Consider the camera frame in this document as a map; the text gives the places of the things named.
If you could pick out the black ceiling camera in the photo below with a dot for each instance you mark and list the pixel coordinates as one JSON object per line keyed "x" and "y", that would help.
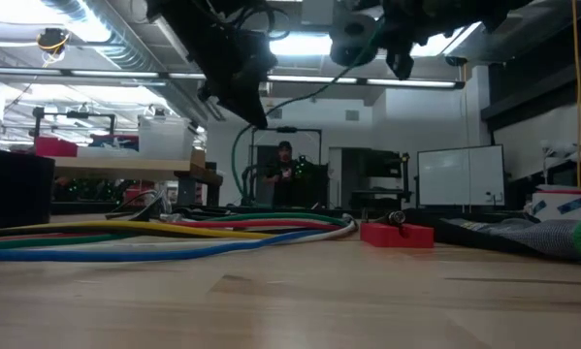
{"x": 457, "y": 61}

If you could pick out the black equipment rack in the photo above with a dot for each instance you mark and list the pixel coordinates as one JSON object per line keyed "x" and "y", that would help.
{"x": 372, "y": 169}

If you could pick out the black robot station frame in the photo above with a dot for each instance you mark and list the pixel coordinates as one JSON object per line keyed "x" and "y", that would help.
{"x": 286, "y": 129}

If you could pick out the red studded toy brick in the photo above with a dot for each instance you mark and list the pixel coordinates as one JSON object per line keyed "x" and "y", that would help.
{"x": 397, "y": 236}

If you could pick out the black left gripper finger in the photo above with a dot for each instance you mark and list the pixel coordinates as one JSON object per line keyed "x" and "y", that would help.
{"x": 232, "y": 94}
{"x": 256, "y": 87}

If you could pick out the whiteboard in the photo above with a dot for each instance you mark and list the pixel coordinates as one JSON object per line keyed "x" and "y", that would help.
{"x": 460, "y": 177}

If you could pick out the long ceiling light bar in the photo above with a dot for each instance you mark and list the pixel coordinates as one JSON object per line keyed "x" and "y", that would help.
{"x": 416, "y": 83}

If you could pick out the wooden workbench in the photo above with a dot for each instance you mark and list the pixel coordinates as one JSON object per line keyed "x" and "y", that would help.
{"x": 125, "y": 168}

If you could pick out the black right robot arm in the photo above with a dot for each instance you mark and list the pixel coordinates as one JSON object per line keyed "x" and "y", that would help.
{"x": 489, "y": 9}

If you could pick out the black aluminium table frame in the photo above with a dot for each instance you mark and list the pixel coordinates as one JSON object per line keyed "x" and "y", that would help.
{"x": 86, "y": 209}

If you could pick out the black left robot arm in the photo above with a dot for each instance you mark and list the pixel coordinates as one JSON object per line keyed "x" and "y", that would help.
{"x": 188, "y": 9}

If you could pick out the clear plastic bin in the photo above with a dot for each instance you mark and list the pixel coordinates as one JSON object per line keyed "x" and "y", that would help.
{"x": 166, "y": 140}

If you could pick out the black framed safety glasses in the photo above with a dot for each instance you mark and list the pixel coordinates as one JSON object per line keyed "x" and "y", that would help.
{"x": 158, "y": 203}

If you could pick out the small black screwdriver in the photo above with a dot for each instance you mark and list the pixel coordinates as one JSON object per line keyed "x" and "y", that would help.
{"x": 397, "y": 217}

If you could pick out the black and grey work glove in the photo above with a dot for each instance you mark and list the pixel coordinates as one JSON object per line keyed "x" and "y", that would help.
{"x": 537, "y": 237}

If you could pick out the person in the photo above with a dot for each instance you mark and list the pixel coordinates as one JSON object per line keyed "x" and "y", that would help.
{"x": 282, "y": 186}

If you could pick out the red plastic bin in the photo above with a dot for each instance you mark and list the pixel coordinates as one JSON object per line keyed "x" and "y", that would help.
{"x": 54, "y": 147}

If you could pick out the black gantry rig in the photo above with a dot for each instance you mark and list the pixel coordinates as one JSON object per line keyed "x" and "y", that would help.
{"x": 74, "y": 115}

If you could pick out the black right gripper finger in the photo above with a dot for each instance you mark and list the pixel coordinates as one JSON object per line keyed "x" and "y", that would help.
{"x": 400, "y": 63}
{"x": 385, "y": 36}

